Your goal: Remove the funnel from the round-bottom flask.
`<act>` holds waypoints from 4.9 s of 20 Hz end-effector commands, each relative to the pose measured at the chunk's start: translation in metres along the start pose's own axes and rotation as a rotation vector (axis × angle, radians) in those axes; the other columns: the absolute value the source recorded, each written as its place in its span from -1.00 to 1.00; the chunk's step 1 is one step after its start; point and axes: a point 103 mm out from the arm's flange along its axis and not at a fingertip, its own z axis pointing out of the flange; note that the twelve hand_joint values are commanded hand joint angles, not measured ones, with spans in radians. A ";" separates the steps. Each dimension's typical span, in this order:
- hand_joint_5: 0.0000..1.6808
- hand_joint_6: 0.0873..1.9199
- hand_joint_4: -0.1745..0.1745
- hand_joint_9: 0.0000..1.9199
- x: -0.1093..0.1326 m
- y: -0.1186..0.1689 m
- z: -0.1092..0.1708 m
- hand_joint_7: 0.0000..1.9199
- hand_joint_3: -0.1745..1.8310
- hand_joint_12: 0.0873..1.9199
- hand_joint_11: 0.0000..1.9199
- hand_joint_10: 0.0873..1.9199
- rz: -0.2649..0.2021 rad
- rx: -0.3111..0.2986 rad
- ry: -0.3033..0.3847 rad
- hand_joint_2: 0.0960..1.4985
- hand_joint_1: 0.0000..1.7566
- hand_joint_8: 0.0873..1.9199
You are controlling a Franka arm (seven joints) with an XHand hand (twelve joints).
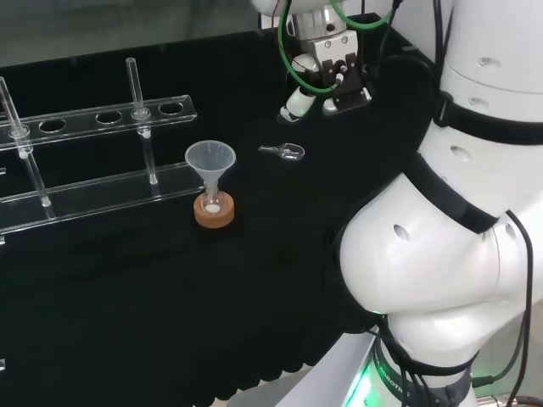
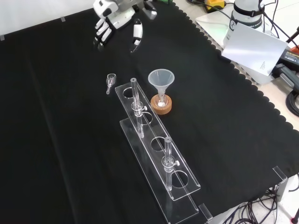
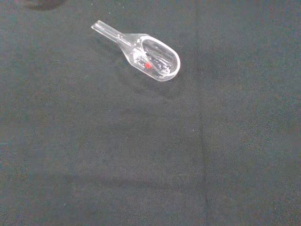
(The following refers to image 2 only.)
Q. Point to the clear plastic funnel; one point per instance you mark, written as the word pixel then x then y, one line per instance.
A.
pixel 161 78

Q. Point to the black and orange power unit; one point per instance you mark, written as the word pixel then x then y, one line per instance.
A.
pixel 290 58

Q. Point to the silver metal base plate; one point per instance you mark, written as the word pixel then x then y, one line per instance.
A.
pixel 210 23

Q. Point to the black tripod leg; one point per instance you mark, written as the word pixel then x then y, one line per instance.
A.
pixel 293 35

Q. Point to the black cloth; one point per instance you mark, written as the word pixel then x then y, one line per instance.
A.
pixel 70 128

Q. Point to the black plug adapter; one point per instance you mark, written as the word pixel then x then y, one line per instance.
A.
pixel 286 75

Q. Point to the round-bottom glass flask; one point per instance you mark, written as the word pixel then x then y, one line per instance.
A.
pixel 163 102

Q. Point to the clear acrylic funnel stand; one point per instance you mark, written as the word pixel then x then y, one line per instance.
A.
pixel 161 161

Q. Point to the pale board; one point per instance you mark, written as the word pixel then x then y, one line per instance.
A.
pixel 254 49

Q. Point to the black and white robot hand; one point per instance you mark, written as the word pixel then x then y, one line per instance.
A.
pixel 121 19

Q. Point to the clear acrylic cloth clip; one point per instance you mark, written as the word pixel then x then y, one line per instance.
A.
pixel 205 211
pixel 280 173

